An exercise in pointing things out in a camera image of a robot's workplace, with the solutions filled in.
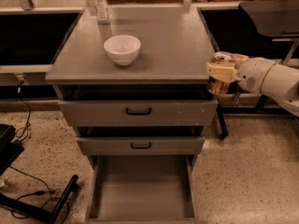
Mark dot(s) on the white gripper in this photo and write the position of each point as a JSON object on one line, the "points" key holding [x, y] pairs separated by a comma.
{"points": [[253, 74]]}

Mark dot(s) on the orange soda can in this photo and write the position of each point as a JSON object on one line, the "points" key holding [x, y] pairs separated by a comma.
{"points": [[214, 86]]}

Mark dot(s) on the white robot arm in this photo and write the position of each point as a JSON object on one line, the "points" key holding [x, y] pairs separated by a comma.
{"points": [[282, 85]]}

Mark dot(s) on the grey drawer cabinet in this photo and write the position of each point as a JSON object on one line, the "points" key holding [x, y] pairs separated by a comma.
{"points": [[136, 85]]}

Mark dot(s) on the grey top drawer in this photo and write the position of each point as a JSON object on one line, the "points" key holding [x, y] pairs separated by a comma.
{"points": [[138, 113]]}

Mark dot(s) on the grey drawer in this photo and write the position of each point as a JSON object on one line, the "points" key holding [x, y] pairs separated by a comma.
{"points": [[138, 113], [97, 146], [142, 190]]}

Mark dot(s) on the grey bottom drawer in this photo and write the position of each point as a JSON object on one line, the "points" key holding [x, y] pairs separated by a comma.
{"points": [[142, 190]]}

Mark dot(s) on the grey middle drawer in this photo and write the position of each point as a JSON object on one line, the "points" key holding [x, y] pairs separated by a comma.
{"points": [[97, 146]]}

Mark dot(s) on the white ceramic bowl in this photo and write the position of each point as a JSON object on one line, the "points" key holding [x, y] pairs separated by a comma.
{"points": [[122, 49]]}

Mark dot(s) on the clear plastic water bottle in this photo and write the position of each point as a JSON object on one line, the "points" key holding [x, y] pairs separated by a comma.
{"points": [[101, 11]]}

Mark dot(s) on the black stand base left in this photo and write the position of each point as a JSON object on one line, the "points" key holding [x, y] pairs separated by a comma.
{"points": [[24, 195]]}

